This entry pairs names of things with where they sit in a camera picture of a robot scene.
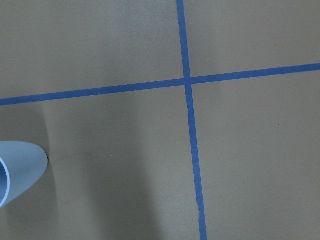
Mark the light blue plastic cup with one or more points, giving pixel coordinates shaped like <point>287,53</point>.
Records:
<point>22,164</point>

